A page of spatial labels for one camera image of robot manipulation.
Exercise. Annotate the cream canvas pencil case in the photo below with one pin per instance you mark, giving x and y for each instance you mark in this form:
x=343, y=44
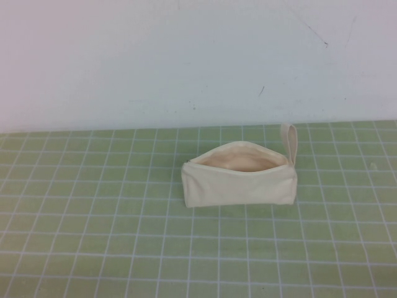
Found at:
x=235, y=189

